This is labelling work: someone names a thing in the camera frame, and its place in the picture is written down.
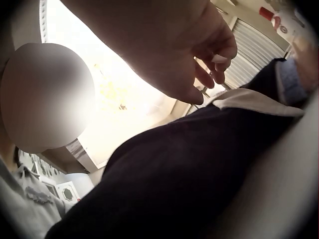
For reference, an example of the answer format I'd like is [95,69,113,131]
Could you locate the person's right index finger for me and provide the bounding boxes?
[215,62,227,84]

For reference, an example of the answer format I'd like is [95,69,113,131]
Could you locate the person's right fingers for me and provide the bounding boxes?
[174,82,204,105]

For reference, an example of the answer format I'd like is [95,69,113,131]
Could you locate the person's right hand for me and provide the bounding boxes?
[62,0,238,105]

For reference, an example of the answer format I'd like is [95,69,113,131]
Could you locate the person's right thumb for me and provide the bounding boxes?
[207,30,238,64]

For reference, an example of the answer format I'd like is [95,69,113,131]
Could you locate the person's right middle finger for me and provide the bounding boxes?
[194,59,215,89]

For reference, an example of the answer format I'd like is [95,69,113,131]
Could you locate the red and white object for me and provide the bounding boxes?
[259,6,296,36]

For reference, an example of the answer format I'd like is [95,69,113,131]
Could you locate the white slatted shutter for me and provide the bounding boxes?
[223,17,292,90]

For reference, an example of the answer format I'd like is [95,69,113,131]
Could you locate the dark navy garment beige collar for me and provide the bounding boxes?
[46,58,307,239]

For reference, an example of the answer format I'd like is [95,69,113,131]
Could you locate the white ornate wall frame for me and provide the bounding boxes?
[57,181,79,202]

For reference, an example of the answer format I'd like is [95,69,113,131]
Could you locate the person's body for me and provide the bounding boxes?
[0,144,75,239]

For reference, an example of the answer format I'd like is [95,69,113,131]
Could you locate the person's left hand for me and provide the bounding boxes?
[292,35,317,93]

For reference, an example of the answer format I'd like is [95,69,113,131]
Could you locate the yellow ceiling chandelier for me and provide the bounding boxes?
[93,62,136,111]

